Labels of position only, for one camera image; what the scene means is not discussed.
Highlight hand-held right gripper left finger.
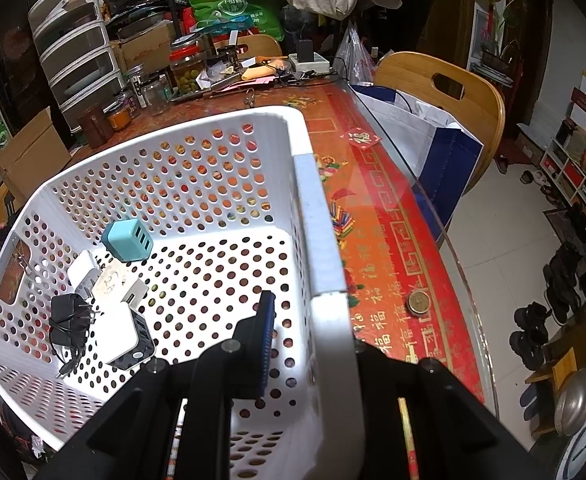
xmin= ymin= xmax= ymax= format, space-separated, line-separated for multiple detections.
xmin=35 ymin=290 xmax=276 ymax=480

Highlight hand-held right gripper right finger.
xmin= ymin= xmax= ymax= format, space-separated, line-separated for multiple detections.
xmin=357 ymin=345 xmax=550 ymax=480

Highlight white perforated plastic basket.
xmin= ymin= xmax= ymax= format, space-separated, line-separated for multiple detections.
xmin=0 ymin=106 xmax=364 ymax=480

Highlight small white charger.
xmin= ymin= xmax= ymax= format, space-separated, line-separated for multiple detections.
xmin=120 ymin=280 xmax=150 ymax=308

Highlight white cube charger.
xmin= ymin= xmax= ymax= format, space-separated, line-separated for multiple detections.
xmin=93 ymin=305 xmax=156 ymax=372

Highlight cream charger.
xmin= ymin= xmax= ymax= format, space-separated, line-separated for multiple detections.
xmin=90 ymin=259 xmax=134 ymax=311

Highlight teal multi-port charger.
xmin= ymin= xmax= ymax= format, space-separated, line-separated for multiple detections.
xmin=100 ymin=217 xmax=155 ymax=262

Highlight black adapter with cable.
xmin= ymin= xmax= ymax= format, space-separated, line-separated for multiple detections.
xmin=49 ymin=292 xmax=96 ymax=378

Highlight black sandal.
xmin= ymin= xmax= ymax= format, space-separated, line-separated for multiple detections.
xmin=509 ymin=331 xmax=549 ymax=371
xmin=513 ymin=302 xmax=554 ymax=333

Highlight blue slippers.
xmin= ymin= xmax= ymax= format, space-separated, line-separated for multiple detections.
xmin=519 ymin=382 xmax=549 ymax=421

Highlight round metal lid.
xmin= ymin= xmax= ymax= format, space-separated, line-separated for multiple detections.
xmin=553 ymin=367 xmax=586 ymax=436

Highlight dark shoes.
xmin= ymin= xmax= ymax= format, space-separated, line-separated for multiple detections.
xmin=543 ymin=245 xmax=586 ymax=323

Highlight red diamond sticker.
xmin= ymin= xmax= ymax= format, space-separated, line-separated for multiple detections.
xmin=342 ymin=130 xmax=378 ymax=150

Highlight white and blue paper bag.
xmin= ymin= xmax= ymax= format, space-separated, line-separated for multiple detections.
xmin=348 ymin=84 xmax=485 ymax=251

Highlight small orange jar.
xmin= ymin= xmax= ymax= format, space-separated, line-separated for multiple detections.
xmin=105 ymin=105 xmax=132 ymax=128

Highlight empty glass jar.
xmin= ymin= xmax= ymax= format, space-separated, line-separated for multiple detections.
xmin=140 ymin=74 xmax=173 ymax=115

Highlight brown ceramic jar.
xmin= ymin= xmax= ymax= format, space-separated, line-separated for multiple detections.
xmin=78 ymin=107 xmax=114 ymax=148

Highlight white power strip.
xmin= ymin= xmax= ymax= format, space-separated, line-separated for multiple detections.
xmin=288 ymin=55 xmax=333 ymax=73

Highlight white slim box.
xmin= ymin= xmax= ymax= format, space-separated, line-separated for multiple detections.
xmin=128 ymin=76 xmax=146 ymax=111

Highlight glass jar red lid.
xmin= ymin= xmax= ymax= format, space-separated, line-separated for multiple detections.
xmin=169 ymin=42 xmax=206 ymax=96

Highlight white cube shelf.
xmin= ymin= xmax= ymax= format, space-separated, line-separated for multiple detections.
xmin=538 ymin=85 xmax=586 ymax=261

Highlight open cardboard box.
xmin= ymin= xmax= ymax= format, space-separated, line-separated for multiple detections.
xmin=0 ymin=107 xmax=71 ymax=201

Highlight clear plastic bag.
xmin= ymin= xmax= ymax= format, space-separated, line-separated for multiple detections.
xmin=334 ymin=22 xmax=376 ymax=85

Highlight closed cardboard box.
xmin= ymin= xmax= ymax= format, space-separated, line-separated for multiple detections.
xmin=110 ymin=25 xmax=176 ymax=73

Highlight green shopping bag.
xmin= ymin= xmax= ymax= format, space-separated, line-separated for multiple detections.
xmin=188 ymin=0 xmax=284 ymax=43

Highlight white plastic drawer tower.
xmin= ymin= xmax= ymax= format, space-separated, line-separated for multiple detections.
xmin=28 ymin=0 xmax=126 ymax=116

